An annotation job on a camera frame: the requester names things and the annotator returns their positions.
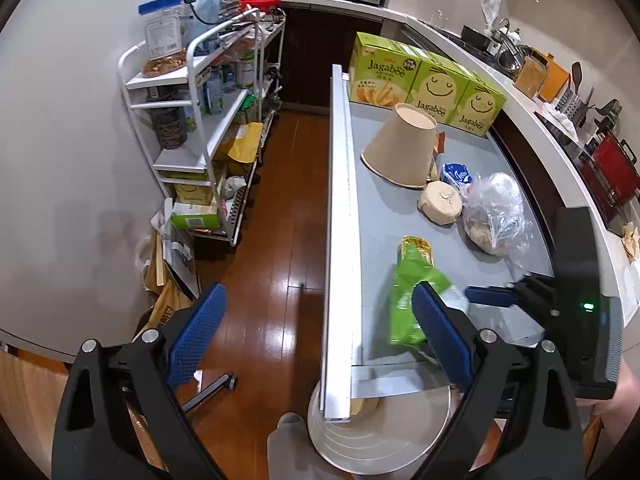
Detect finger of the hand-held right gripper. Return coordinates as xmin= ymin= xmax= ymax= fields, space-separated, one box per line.
xmin=465 ymin=280 xmax=531 ymax=309

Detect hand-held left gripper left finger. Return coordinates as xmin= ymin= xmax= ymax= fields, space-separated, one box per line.
xmin=51 ymin=282 xmax=228 ymax=480

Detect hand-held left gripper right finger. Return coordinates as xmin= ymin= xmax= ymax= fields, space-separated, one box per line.
xmin=411 ymin=281 xmax=586 ymax=480

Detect green snack bag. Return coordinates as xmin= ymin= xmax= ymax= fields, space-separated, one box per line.
xmin=389 ymin=235 xmax=469 ymax=348

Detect blue and white packet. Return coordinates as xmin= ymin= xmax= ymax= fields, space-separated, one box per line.
xmin=442 ymin=162 xmax=474 ymax=187

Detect brown paper bucket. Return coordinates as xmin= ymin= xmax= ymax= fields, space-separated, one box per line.
xmin=361 ymin=102 xmax=444 ymax=191

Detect person's right hand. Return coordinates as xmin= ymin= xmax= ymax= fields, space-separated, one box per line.
xmin=590 ymin=360 xmax=640 ymax=480

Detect brown paper bags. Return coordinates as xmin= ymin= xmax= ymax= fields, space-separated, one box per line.
xmin=134 ymin=230 xmax=202 ymax=346

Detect crumpled beige paper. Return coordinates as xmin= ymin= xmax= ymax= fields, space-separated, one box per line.
xmin=620 ymin=225 xmax=640 ymax=261

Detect office chair base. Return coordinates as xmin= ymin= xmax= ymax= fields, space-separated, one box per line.
xmin=178 ymin=372 xmax=239 ymax=416

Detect white kitchen counter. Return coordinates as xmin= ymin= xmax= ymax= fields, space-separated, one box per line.
xmin=279 ymin=0 xmax=640 ymax=313

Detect red pot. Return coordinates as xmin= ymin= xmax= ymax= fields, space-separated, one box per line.
xmin=580 ymin=132 xmax=640 ymax=211

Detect green and white carton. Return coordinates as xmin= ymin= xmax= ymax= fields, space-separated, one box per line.
xmin=171 ymin=202 xmax=221 ymax=231

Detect black glass cooktop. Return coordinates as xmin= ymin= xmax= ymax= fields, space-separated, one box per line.
xmin=534 ymin=109 xmax=634 ymax=237

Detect grey slipper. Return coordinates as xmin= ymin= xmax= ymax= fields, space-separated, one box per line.
xmin=266 ymin=412 xmax=321 ymax=480

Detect white cloth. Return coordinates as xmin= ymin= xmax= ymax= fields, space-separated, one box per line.
xmin=542 ymin=110 xmax=577 ymax=134

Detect black kitchen utensil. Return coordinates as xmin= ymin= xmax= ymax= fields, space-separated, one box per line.
xmin=587 ymin=98 xmax=624 ymax=129

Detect steel box grater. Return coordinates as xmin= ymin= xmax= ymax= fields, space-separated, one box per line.
xmin=554 ymin=87 xmax=587 ymax=126

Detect white rolling cart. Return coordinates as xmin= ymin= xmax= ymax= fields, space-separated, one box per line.
xmin=118 ymin=7 xmax=287 ymax=247

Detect green snack box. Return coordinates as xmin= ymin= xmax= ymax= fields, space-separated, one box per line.
xmin=348 ymin=31 xmax=476 ymax=123
xmin=450 ymin=72 xmax=509 ymax=139

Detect orange box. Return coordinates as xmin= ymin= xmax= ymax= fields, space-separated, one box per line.
xmin=537 ymin=54 xmax=571 ymax=102

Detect yellow padded envelope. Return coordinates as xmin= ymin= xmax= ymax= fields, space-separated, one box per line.
xmin=220 ymin=122 xmax=265 ymax=165

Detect amber plastic container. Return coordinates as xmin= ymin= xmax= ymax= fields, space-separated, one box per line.
xmin=514 ymin=51 xmax=549 ymax=99

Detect dark jar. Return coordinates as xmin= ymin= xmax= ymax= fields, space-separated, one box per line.
xmin=151 ymin=107 xmax=189 ymax=150

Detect clear plastic bottle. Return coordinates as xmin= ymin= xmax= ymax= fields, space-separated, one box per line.
xmin=203 ymin=67 xmax=225 ymax=115

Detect steel kitchen faucet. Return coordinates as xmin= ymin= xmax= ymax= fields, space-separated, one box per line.
xmin=492 ymin=18 xmax=524 ymax=57

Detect white tin can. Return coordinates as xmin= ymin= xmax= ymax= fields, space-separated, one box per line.
xmin=234 ymin=57 xmax=256 ymax=90

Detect clear zip bag of nuts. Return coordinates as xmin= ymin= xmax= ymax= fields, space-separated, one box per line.
xmin=139 ymin=0 xmax=197 ymax=79

